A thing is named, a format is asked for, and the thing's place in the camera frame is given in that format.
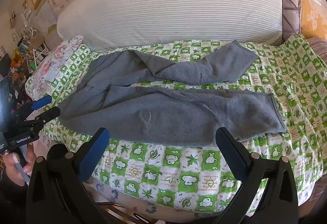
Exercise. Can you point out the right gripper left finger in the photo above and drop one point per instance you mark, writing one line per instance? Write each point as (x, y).
(56, 193)

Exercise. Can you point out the green white patterned quilt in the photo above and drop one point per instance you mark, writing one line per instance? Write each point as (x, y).
(198, 179)

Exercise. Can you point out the person's left hand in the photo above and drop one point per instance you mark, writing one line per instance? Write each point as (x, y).
(12, 160)

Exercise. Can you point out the white striped bolster pillow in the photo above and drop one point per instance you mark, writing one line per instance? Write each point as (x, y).
(109, 24)

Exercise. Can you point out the striped maroon blanket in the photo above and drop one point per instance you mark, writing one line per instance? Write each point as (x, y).
(319, 46)

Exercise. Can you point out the floral pink white pillow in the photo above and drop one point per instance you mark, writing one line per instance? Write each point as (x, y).
(57, 66)

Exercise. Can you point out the orange floral cushion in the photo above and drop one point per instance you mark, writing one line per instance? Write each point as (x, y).
(313, 19)

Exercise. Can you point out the cluttered white shelf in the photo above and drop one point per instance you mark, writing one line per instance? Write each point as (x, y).
(22, 44)

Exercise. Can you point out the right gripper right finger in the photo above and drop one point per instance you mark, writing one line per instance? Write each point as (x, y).
(279, 201)

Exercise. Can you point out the purple plaid pillow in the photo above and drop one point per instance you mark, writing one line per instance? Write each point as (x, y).
(291, 18)

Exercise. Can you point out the grey sweatpants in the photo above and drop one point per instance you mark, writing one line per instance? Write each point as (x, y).
(142, 97)

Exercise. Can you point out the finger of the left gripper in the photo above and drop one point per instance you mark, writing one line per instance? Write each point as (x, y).
(38, 104)
(48, 115)

